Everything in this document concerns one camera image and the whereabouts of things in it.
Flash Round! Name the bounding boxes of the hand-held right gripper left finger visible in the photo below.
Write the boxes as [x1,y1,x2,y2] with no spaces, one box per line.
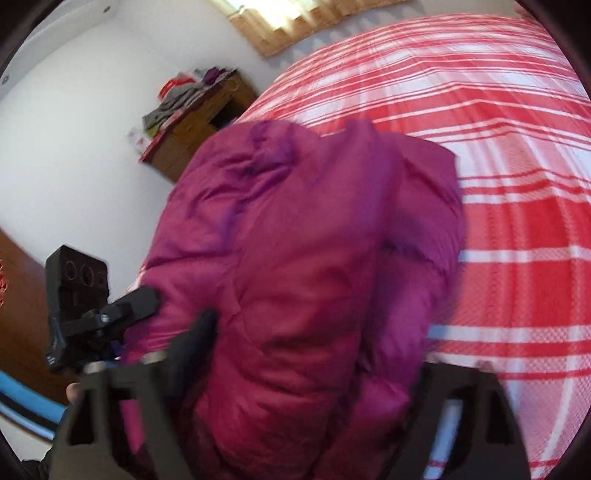
[48,308,219,480]

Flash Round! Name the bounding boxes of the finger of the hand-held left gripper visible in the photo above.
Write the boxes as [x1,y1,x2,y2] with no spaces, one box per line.
[98,285,162,334]

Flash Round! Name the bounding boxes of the person's left hand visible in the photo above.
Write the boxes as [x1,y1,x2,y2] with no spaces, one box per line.
[66,382,88,409]

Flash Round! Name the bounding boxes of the wooden desk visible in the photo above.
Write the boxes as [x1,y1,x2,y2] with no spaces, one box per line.
[139,69,260,184]

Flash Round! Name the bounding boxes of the grey clothes pile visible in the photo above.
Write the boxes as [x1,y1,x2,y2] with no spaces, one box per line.
[141,84,205,131]

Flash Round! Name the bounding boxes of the red paper bag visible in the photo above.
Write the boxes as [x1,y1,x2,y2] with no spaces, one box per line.
[156,75,195,101]

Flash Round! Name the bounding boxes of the beige patterned curtain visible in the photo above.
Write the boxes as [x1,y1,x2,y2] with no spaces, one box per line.
[228,0,416,59]

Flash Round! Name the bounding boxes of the brown wooden wardrobe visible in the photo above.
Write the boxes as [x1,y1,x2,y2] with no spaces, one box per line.
[0,228,71,408]

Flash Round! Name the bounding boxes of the magenta down jacket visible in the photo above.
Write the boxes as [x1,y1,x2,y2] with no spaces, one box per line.
[117,117,468,480]

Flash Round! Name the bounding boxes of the purple folded clothes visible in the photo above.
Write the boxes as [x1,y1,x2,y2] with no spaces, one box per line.
[200,66,228,87]

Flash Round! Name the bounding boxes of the red and white box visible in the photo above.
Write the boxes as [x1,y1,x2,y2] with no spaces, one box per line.
[127,121,180,163]

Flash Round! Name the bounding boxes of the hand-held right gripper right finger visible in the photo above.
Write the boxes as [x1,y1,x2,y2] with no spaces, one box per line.
[387,350,533,480]

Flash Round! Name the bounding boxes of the red plaid bed sheet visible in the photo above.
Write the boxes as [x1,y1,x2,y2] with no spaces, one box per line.
[137,13,591,480]

